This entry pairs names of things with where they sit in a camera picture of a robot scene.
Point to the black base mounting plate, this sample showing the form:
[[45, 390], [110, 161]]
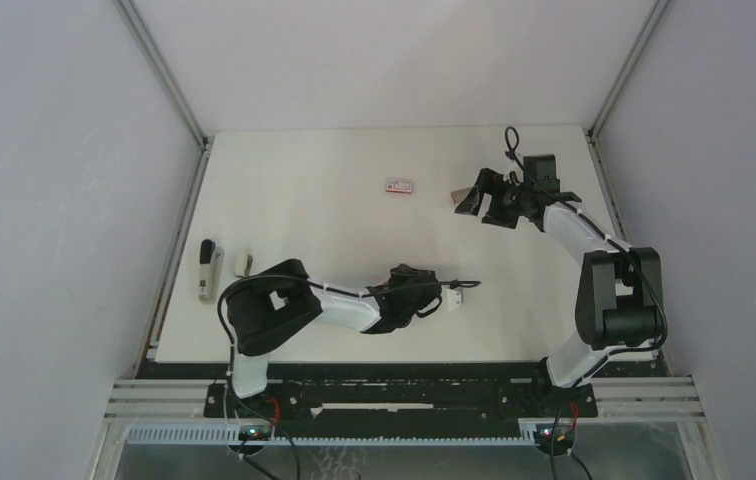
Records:
[[235, 411]]

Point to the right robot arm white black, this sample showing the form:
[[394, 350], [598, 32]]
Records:
[[619, 307]]

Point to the aluminium frame corner post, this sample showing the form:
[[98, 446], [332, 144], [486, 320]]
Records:
[[147, 44]]

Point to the aluminium front rail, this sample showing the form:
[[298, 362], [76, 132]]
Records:
[[659, 399]]

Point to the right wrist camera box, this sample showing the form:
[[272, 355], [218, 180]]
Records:
[[458, 196]]

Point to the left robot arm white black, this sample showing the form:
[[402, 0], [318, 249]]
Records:
[[262, 312]]

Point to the white cable duct strip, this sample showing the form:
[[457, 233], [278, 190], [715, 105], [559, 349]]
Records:
[[211, 435]]

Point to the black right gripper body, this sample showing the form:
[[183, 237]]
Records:
[[511, 187]]

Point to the beige small stapler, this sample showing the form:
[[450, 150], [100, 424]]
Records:
[[243, 262]]

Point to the black and grey large stapler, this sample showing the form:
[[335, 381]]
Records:
[[211, 257]]

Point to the red white staple box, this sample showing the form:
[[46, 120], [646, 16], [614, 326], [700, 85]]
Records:
[[399, 186]]

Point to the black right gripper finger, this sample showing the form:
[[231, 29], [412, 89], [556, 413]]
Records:
[[502, 211], [486, 183]]

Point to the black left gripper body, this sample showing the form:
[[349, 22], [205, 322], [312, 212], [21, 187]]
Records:
[[398, 276]]

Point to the right aluminium frame post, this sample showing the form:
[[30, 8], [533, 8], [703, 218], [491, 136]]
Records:
[[641, 43]]

